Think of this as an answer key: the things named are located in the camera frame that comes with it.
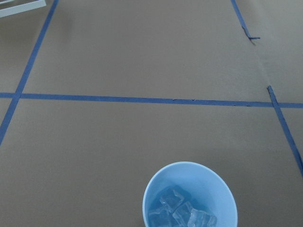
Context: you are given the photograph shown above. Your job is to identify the white wire cup rack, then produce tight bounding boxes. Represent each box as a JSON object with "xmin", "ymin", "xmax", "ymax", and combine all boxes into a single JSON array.
[{"xmin": 0, "ymin": 0, "xmax": 46, "ymax": 17}]

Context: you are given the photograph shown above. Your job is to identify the ice cubes in cup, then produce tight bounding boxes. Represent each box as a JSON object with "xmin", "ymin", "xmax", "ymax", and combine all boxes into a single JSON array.
[{"xmin": 147, "ymin": 186, "xmax": 218, "ymax": 227}]

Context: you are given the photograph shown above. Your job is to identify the light blue cup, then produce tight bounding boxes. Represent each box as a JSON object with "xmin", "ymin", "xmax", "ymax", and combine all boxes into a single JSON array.
[{"xmin": 142, "ymin": 161, "xmax": 238, "ymax": 227}]

